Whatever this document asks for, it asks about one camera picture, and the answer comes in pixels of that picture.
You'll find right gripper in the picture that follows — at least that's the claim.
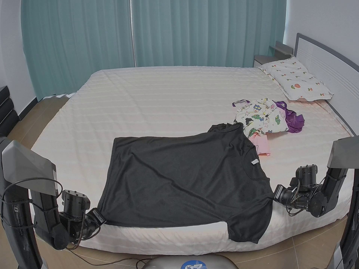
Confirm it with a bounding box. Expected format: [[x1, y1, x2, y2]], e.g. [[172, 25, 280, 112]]
[[273, 184, 298, 207]]

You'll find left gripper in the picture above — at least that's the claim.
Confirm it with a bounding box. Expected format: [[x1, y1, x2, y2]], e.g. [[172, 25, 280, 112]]
[[79, 207, 108, 239]]

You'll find black T-shirt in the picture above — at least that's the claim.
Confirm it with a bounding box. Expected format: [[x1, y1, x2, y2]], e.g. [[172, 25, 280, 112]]
[[97, 122, 274, 244]]

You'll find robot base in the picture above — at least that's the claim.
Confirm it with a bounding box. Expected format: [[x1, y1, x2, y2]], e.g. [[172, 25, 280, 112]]
[[142, 255, 234, 269]]

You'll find pink garment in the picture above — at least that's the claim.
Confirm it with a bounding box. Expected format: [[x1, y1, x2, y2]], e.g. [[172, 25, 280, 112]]
[[250, 133, 271, 157]]

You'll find purple garment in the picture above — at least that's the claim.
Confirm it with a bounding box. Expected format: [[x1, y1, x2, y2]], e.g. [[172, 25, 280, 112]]
[[272, 100, 305, 134]]

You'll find white printed pyjama top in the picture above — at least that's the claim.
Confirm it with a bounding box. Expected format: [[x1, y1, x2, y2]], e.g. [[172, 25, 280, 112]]
[[232, 97, 289, 138]]

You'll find white printed pillow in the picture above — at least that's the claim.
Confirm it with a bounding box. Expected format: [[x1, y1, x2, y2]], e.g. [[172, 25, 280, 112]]
[[257, 56, 334, 101]]

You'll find grey bedside table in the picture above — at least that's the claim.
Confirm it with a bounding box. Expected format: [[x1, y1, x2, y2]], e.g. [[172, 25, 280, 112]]
[[254, 41, 293, 68]]

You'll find dark chest of drawers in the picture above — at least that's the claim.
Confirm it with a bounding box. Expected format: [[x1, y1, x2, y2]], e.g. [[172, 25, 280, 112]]
[[0, 86, 20, 135]]

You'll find bed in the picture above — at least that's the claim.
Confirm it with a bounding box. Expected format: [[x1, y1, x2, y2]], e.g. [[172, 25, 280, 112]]
[[29, 33, 359, 260]]

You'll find blue-green curtain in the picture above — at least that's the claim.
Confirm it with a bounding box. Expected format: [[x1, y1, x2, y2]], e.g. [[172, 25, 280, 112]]
[[21, 0, 136, 100], [130, 0, 288, 68]]

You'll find black cable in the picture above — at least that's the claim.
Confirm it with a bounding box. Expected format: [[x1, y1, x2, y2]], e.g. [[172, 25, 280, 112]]
[[69, 243, 153, 266], [3, 179, 63, 207]]

